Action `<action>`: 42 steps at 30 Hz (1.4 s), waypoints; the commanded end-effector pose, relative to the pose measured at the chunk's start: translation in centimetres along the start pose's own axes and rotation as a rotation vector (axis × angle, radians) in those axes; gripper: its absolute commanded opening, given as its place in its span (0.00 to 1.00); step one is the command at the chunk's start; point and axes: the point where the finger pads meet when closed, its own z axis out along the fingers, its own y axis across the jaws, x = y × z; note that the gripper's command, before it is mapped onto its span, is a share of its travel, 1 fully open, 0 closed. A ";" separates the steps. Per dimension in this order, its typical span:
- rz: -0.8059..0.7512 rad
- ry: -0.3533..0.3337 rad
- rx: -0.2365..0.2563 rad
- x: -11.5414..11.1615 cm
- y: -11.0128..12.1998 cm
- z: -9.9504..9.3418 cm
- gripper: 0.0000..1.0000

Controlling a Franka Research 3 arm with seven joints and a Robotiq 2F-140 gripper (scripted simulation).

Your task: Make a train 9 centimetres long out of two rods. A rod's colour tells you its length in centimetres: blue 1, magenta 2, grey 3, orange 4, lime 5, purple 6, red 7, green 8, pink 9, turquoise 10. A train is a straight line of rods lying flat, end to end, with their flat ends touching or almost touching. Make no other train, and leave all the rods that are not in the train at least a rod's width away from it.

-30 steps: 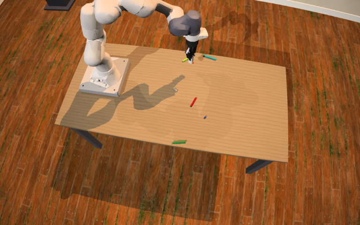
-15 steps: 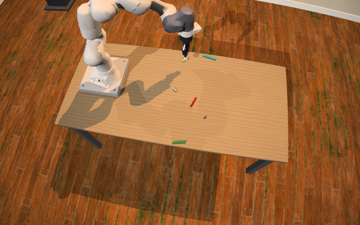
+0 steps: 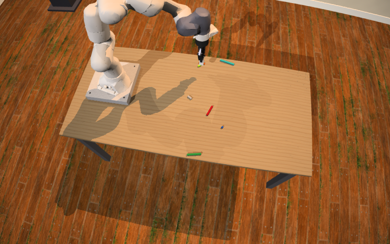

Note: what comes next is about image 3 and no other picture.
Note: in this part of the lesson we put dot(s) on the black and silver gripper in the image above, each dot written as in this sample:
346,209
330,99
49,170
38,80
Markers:
201,50

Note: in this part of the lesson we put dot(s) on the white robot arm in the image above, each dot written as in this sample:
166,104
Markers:
99,15

